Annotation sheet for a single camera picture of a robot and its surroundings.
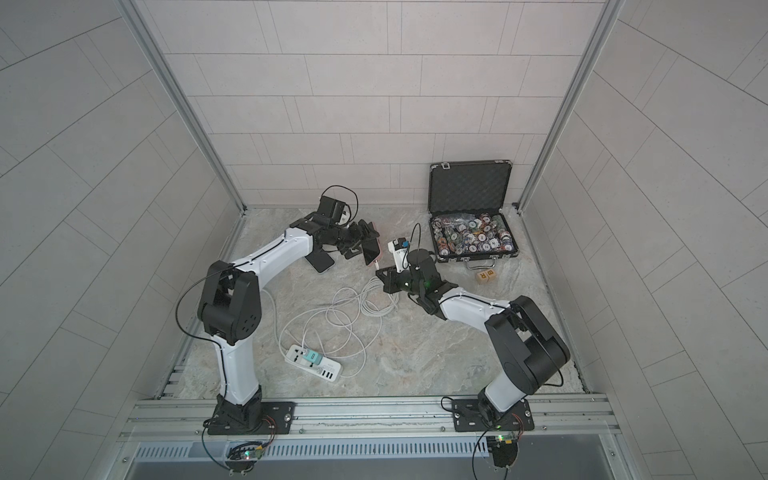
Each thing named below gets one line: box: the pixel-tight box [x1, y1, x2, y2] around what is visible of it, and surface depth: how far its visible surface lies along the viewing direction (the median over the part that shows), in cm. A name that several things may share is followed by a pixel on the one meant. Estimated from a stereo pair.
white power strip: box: [284, 344, 342, 382], surface depth 78 cm
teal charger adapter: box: [302, 349, 323, 365], surface depth 75 cm
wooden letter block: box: [476, 269, 497, 285], surface depth 96 cm
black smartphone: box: [362, 237, 382, 267], surface depth 86 cm
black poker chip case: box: [428, 160, 519, 270], surface depth 107 cm
